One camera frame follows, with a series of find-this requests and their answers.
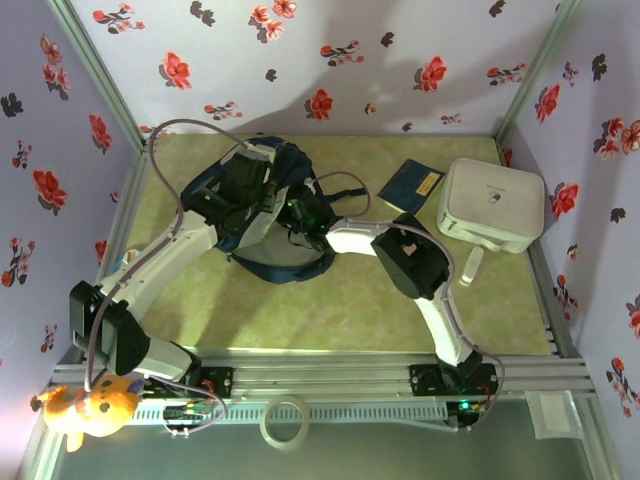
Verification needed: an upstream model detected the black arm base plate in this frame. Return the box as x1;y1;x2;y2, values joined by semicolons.
408;363;500;399
197;366;235;400

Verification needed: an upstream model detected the small white and blue object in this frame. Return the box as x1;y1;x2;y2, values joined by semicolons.
112;246;141;274

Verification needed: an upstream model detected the aluminium cage frame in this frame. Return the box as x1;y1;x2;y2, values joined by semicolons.
19;0;621;480

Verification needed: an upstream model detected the grey left arm cable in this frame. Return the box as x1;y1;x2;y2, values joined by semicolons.
84;118;251;439

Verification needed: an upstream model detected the orange plush toy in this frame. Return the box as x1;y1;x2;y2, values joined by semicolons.
29;374;146;454

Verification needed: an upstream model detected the white slotted cable duct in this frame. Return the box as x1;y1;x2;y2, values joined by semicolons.
132;402;447;422

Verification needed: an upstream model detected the blue Little Prince book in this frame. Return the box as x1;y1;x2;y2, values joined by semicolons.
375;158;446;216

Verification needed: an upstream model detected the clear tape roll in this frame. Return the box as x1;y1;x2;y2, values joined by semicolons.
262;396;309;449

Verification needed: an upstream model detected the small green circuit board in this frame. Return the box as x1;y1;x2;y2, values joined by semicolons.
163;403;214;424
447;398;489;419

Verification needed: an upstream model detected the navy blue backpack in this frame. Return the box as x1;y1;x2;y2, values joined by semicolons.
179;135;369;285

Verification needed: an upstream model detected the white zipped storage case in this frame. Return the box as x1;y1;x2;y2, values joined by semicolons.
436;157;546;254

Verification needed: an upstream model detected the white paper patch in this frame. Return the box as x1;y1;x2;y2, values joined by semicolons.
523;391;579;441

